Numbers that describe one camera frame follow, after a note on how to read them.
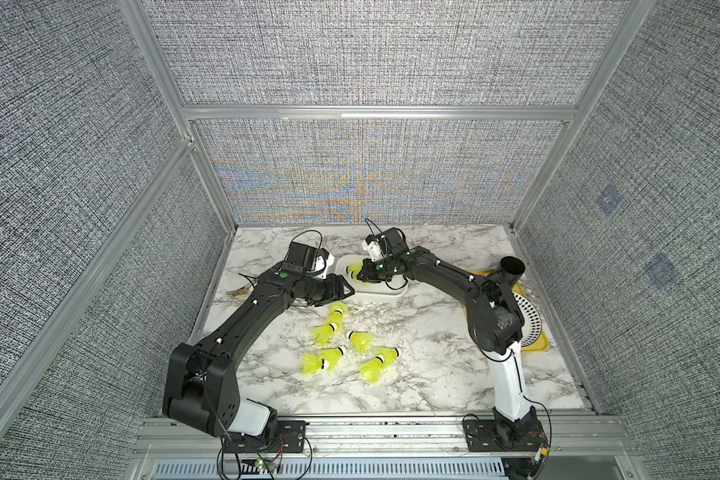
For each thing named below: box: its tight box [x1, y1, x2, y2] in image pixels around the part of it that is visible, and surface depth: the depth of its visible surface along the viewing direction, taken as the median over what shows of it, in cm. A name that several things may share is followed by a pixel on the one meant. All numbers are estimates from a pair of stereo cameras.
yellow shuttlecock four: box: [311, 322, 337, 347], surface depth 91 cm
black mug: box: [496, 256, 526, 286], surface depth 97 cm
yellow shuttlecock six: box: [375, 348, 400, 366], surface depth 87 cm
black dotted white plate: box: [512, 291, 542, 347], surface depth 92 cm
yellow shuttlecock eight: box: [302, 346, 346, 377], surface depth 85 cm
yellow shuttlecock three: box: [324, 301, 348, 323], surface depth 96 cm
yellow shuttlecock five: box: [346, 330, 373, 354], surface depth 91 cm
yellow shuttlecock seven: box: [360, 355, 385, 385], surface depth 85 cm
